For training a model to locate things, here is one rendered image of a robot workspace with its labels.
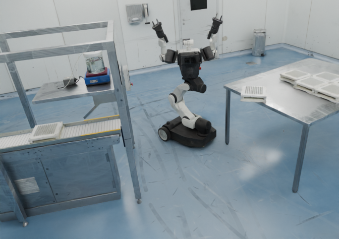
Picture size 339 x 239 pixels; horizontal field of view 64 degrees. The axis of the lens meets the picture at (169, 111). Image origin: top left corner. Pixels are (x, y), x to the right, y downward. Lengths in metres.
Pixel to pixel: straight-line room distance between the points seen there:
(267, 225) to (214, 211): 0.47
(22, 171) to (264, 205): 2.25
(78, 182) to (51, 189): 0.26
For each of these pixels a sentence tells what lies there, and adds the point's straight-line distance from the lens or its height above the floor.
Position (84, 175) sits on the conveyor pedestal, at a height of 0.39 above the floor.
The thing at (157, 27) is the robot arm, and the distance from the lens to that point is 3.18.
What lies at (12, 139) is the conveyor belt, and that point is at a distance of 2.80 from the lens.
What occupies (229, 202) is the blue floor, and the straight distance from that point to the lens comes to 2.82.
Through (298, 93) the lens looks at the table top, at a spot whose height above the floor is 0.82.
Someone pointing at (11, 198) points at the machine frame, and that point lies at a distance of 2.88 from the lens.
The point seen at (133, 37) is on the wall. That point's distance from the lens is 6.08.
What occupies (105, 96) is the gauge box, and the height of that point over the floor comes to 1.09.
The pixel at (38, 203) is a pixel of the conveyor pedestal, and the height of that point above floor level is 0.16.
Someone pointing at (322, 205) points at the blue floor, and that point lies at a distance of 2.99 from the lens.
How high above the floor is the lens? 2.04
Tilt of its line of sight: 28 degrees down
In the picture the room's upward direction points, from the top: 5 degrees counter-clockwise
